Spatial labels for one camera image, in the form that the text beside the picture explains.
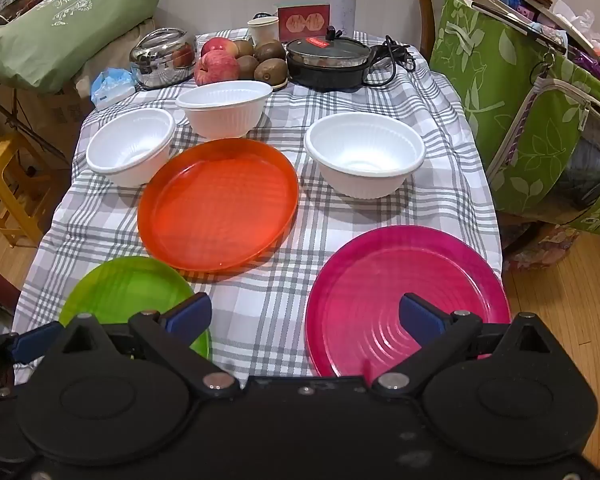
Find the green pillow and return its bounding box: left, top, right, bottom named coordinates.
left=0, top=0, right=163, bottom=95

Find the orange plastic plate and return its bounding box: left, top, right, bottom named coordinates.
left=136, top=137, right=301, bottom=275

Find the white plastic bag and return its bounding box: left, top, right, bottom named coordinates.
left=550, top=0, right=600, bottom=46

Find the green plastic plate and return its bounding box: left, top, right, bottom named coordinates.
left=59, top=256, right=212, bottom=361

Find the wooden chair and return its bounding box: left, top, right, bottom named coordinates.
left=414, top=0, right=486, bottom=61

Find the floral fabric bag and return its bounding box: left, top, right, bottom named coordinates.
left=502, top=224, right=583, bottom=272

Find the yellow plastic stool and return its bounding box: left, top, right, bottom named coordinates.
left=0, top=132, right=56, bottom=248

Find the black power cord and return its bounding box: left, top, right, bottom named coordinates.
left=367, top=35, right=416, bottom=86

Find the shiny steel pot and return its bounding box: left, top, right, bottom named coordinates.
left=129, top=27, right=197, bottom=90

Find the pink plastic plate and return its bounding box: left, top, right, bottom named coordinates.
left=304, top=225, right=512, bottom=378

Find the green leaf-print storage bag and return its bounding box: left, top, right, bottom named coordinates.
left=485, top=52, right=600, bottom=236

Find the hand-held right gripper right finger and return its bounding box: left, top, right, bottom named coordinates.
left=371, top=292, right=566, bottom=401

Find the blue tissue pack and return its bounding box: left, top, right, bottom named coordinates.
left=91, top=67, right=137, bottom=110

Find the white plastic bowl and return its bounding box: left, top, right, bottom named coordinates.
left=304, top=113, right=427, bottom=200
left=85, top=108, right=177, bottom=187
left=175, top=80, right=274, bottom=141

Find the red apple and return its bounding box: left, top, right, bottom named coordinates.
left=194, top=50, right=241, bottom=86
left=201, top=36, right=239, bottom=58

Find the white bottle purple cap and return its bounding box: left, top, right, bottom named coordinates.
left=330, top=0, right=357, bottom=38

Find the green leaf-print paper bag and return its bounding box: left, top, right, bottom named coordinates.
left=429, top=0, right=568, bottom=161

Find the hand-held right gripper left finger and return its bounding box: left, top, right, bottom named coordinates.
left=57, top=292, right=241, bottom=399

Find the red card box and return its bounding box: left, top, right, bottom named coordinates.
left=277, top=4, right=331, bottom=43

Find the black electric pan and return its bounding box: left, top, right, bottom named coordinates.
left=286, top=25, right=373, bottom=93

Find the grey plaid tablecloth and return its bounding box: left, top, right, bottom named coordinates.
left=12, top=27, right=506, bottom=386

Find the brown cardboard box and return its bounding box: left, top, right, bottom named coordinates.
left=40, top=80, right=98, bottom=161

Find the white paper cup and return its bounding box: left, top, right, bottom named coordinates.
left=247, top=16, right=280, bottom=47

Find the beige folded blanket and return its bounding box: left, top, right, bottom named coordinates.
left=62, top=15, right=156, bottom=98

